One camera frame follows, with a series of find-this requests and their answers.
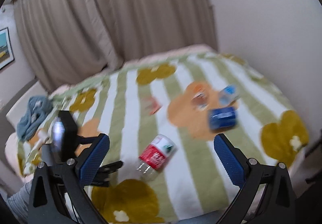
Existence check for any small red packet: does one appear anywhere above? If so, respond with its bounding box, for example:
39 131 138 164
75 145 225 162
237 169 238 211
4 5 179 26
143 96 162 115

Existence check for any green striped floral blanket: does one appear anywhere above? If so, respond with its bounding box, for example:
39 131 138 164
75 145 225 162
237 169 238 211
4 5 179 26
24 53 309 223

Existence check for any blue-grey crumpled cloth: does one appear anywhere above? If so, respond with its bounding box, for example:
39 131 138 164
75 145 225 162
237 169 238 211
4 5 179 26
16 95 53 142

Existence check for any blue can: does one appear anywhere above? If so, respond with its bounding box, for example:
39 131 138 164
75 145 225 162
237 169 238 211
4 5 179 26
208 107 237 130

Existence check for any clear bottle with red label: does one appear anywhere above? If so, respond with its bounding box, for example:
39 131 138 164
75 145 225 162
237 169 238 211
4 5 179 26
137 134 177 181

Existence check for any beige curtain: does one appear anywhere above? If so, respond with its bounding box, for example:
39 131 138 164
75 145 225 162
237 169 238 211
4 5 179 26
13 0 217 91

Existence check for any clear plastic cup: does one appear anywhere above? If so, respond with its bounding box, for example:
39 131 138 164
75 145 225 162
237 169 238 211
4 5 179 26
191 84 208 111

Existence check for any framed wall picture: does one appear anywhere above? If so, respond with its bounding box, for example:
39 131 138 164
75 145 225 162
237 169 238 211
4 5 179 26
0 28 15 70

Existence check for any clear bottle with blue label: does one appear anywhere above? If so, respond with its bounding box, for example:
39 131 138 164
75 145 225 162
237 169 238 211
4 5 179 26
218 84 240 106

